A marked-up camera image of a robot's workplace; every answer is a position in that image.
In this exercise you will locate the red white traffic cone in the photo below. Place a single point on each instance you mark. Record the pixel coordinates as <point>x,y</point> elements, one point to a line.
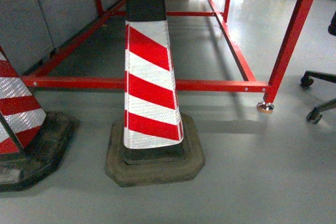
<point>154,143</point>

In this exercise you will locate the red white cone at left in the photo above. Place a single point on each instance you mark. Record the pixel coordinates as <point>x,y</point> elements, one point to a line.
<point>33,141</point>

